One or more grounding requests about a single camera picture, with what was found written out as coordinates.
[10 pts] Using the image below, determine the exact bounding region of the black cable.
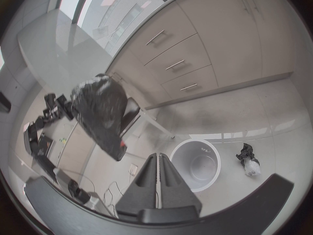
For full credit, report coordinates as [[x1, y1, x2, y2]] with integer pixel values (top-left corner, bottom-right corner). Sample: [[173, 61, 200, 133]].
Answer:
[[103, 180, 125, 215]]

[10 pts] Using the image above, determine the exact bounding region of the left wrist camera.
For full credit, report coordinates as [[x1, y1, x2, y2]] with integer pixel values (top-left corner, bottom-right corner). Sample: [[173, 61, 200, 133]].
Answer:
[[45, 94, 58, 108]]

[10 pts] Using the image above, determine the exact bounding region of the grey and white chair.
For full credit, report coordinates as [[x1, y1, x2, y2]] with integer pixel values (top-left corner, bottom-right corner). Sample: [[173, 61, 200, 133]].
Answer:
[[111, 72, 175, 139]]

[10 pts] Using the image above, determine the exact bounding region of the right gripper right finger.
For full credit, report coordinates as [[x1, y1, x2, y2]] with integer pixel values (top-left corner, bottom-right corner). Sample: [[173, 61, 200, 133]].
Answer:
[[158, 153, 202, 209]]

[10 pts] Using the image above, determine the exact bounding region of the beige drawer cabinet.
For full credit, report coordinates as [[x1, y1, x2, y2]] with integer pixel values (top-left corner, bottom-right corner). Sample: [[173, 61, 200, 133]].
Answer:
[[105, 0, 294, 110]]

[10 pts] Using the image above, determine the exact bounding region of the black plastic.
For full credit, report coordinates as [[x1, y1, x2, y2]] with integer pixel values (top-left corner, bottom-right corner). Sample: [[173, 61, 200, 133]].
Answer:
[[236, 143, 260, 167]]

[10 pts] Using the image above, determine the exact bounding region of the window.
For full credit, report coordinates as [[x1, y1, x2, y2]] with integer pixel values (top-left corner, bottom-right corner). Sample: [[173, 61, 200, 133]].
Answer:
[[48, 0, 178, 58]]

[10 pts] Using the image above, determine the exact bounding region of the black plastic bag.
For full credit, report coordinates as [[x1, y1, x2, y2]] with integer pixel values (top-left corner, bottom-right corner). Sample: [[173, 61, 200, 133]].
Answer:
[[70, 74, 127, 162]]

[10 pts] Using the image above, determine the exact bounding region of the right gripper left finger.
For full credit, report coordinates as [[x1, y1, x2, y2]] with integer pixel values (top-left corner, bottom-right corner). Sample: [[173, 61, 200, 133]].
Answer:
[[115, 153, 158, 216]]

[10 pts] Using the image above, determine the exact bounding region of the white trash bin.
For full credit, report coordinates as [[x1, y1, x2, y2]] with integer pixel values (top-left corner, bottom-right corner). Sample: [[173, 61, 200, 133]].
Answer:
[[169, 139, 221, 192]]

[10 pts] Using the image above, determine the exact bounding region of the clear printed wrapper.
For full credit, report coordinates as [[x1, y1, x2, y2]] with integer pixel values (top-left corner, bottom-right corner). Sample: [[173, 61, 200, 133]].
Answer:
[[244, 159, 261, 178]]

